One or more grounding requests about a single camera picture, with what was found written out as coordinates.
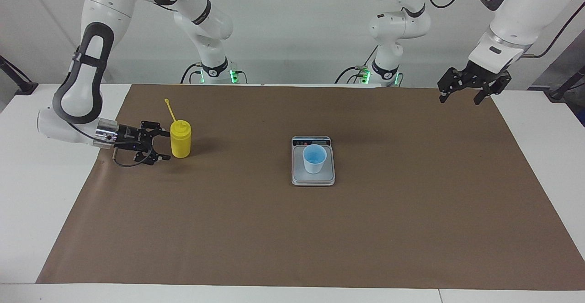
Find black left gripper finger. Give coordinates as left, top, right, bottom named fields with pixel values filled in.
left=437, top=67, right=467, bottom=104
left=473, top=71, right=512, bottom=106

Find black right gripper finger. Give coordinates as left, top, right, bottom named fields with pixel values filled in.
left=141, top=120, right=172, bottom=138
left=133, top=144, right=172, bottom=163

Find yellow squeeze bottle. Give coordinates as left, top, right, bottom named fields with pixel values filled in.
left=164, top=98, right=192, bottom=159

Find light blue plastic cup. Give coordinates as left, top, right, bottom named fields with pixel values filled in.
left=303, top=144, right=328, bottom=174

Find silver digital kitchen scale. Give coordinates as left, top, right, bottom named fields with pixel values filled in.
left=291, top=135, right=335, bottom=186

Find black clamp stand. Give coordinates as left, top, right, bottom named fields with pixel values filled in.
left=544, top=65, right=585, bottom=101
left=0, top=55, right=39, bottom=96

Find brown paper table mat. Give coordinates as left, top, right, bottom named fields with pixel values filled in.
left=36, top=84, right=585, bottom=291

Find black right base cable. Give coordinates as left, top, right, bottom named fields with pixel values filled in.
left=181, top=62, right=204, bottom=84

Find black base cable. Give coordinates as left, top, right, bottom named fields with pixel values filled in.
left=181, top=62, right=204, bottom=84
left=335, top=45, right=380, bottom=84

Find black left base cable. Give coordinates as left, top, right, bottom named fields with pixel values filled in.
left=335, top=45, right=380, bottom=84

